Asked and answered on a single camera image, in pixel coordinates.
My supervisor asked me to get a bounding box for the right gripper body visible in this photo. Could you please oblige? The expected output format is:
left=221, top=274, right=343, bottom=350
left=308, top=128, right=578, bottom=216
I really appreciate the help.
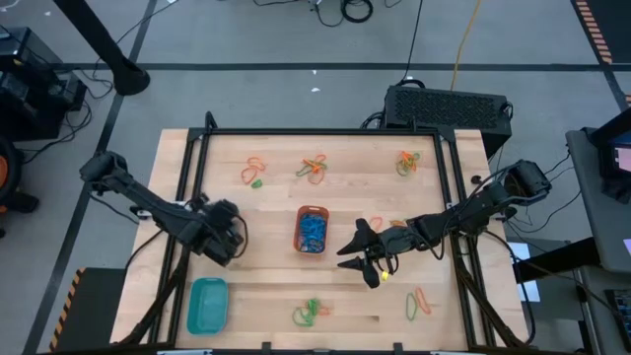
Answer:
left=357, top=218, right=413, bottom=290

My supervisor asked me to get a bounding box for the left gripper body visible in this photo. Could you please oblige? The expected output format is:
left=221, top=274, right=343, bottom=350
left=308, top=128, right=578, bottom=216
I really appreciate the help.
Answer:
left=194, top=198, right=245, bottom=267

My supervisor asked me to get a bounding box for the blue rubber band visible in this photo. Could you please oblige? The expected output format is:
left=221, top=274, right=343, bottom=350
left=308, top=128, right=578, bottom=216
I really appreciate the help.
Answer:
left=299, top=231, right=327, bottom=254
left=299, top=212, right=327, bottom=236

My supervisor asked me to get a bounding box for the top-centre rubber band pile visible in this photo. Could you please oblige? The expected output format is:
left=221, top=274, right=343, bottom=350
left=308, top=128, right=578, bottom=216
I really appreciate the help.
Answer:
left=295, top=156, right=327, bottom=178

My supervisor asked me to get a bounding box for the orange plastic basket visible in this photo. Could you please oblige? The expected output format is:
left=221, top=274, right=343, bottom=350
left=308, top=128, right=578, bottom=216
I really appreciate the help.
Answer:
left=293, top=204, right=331, bottom=255

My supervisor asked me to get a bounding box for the bright teal plastic basket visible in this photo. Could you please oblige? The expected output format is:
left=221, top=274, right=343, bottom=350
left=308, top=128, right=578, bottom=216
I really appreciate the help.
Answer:
left=185, top=276, right=230, bottom=336

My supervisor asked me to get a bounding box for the black perforated computer case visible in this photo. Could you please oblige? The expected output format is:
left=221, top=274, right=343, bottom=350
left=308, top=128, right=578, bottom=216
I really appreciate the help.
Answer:
left=383, top=84, right=514, bottom=160

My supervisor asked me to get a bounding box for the black hazard-striped floor mat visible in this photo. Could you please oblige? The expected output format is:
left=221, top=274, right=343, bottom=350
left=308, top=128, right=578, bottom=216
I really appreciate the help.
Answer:
left=571, top=0, right=631, bottom=66
left=47, top=266, right=128, bottom=354

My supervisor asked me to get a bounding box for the black beam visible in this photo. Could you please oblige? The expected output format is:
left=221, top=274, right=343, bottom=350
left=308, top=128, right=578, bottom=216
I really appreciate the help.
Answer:
left=512, top=236, right=600, bottom=285

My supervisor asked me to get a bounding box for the black pole stand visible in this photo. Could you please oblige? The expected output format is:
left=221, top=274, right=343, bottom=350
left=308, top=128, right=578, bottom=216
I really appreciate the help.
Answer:
left=51, top=0, right=152, bottom=98

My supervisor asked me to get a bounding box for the black orange wheeled machine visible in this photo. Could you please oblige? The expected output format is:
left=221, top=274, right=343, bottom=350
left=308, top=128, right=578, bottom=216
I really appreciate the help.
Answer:
left=0, top=135, right=41, bottom=242

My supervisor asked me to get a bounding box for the grey desk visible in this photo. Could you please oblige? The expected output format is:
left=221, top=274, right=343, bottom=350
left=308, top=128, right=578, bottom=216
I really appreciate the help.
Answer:
left=565, top=126, right=631, bottom=275

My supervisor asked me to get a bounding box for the black equipment cart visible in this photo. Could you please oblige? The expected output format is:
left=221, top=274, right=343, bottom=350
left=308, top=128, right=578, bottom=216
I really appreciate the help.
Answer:
left=0, top=27, right=90, bottom=143

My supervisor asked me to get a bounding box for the black keyboard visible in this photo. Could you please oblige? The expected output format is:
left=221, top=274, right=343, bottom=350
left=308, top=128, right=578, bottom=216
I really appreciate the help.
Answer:
left=604, top=288, right=631, bottom=342

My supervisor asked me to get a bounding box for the black monitor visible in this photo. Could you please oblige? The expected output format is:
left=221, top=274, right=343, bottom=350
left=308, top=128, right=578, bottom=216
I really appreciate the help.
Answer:
left=590, top=107, right=631, bottom=204

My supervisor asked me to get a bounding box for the thin black cable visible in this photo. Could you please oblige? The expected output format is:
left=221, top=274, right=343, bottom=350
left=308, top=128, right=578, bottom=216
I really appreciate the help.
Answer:
left=396, top=0, right=425, bottom=88

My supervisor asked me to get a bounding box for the yellow cable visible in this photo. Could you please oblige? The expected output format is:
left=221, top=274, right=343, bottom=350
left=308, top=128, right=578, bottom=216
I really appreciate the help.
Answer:
left=449, top=0, right=483, bottom=92

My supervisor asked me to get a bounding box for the coiled black cable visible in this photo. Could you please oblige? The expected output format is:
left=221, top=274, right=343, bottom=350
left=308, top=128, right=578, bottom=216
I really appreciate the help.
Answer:
left=339, top=0, right=375, bottom=25

